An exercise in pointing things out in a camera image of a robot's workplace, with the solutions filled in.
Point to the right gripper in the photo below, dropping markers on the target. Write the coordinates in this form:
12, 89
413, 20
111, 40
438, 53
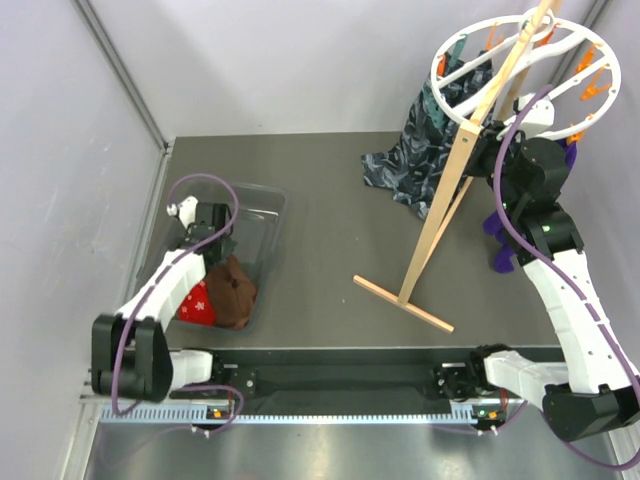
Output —
487, 140

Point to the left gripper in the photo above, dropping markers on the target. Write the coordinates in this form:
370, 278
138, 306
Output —
228, 245

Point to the dark patterned sock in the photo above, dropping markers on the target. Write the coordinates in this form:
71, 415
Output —
412, 168

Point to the white round sock hanger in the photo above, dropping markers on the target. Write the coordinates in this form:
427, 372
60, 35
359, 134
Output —
565, 60

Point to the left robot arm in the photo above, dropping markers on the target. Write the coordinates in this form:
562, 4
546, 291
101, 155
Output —
130, 357

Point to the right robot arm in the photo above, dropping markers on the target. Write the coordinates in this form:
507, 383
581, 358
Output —
595, 389

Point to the wooden hanger stand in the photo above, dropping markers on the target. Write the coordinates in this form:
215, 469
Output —
447, 198

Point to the brown sock in bin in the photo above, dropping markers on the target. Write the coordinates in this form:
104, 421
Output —
231, 293

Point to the clear plastic bin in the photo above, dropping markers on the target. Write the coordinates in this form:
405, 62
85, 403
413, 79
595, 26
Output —
255, 232

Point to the red snowflake sock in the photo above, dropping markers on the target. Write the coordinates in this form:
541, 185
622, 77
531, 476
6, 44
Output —
196, 307

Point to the purple sock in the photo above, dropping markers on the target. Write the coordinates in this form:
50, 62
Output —
492, 225

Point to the teal clothespin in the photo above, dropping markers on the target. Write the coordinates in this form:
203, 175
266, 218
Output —
454, 56

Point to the orange clothespin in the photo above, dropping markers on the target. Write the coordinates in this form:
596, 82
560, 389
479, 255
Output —
593, 88

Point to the aluminium frame rail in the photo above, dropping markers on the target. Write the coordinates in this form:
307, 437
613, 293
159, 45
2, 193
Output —
214, 426

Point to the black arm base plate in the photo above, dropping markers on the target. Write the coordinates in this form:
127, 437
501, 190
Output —
429, 380

